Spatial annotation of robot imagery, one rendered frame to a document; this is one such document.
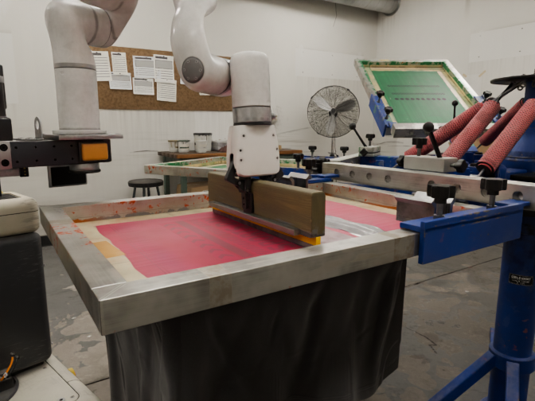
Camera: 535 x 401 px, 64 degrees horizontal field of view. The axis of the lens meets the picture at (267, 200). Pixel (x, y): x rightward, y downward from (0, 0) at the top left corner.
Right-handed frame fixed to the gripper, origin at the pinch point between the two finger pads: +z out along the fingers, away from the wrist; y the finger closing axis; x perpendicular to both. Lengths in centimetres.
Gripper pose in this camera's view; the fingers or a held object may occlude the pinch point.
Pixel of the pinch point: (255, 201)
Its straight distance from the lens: 84.6
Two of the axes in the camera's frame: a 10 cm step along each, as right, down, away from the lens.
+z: 0.5, 9.9, 1.2
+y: -8.3, 1.0, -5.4
